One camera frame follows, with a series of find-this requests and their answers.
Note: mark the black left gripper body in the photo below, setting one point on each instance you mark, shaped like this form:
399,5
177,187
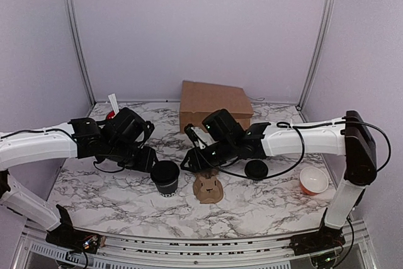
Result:
135,162

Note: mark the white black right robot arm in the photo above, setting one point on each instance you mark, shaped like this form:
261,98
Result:
273,149

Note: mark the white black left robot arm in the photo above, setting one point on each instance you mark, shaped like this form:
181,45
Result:
33,153

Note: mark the black plastic cup lid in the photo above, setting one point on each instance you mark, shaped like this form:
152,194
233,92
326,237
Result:
256,169
164,172

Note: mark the brown pulp cup carrier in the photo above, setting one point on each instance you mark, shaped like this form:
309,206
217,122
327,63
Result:
207,188

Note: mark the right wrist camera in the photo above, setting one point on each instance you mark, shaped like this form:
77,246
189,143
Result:
223,129

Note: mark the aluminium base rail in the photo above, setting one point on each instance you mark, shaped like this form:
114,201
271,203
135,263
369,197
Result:
119,251

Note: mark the aluminium frame post right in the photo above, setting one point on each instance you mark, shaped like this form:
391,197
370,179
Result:
317,52

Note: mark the aluminium frame post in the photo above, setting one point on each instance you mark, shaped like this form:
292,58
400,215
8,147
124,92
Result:
74,29
317,52

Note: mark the aluminium frame post left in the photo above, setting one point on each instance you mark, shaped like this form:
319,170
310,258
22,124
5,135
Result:
74,29

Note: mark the orange white bowl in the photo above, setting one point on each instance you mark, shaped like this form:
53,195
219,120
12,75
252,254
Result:
313,181

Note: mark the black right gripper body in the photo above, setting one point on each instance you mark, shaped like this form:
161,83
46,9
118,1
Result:
224,153

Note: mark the red cylindrical container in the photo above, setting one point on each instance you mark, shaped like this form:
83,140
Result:
110,115

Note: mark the brown cardboard box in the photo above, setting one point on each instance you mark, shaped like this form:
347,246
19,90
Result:
198,100

